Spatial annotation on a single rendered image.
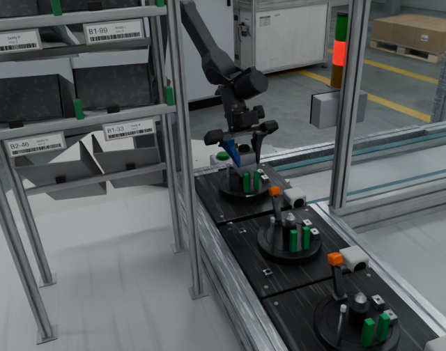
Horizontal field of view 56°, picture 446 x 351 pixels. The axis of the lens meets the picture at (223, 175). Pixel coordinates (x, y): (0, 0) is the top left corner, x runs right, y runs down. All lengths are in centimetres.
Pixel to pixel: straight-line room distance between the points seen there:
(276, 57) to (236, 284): 469
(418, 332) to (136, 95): 63
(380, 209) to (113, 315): 71
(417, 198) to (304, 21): 450
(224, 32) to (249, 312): 376
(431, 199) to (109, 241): 88
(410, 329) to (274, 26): 474
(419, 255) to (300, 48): 465
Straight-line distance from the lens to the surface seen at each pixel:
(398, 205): 122
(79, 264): 114
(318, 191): 124
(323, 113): 98
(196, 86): 436
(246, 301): 84
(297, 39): 556
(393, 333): 78
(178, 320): 95
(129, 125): 74
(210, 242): 97
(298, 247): 91
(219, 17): 434
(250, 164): 107
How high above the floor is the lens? 156
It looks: 29 degrees down
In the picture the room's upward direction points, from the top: 3 degrees counter-clockwise
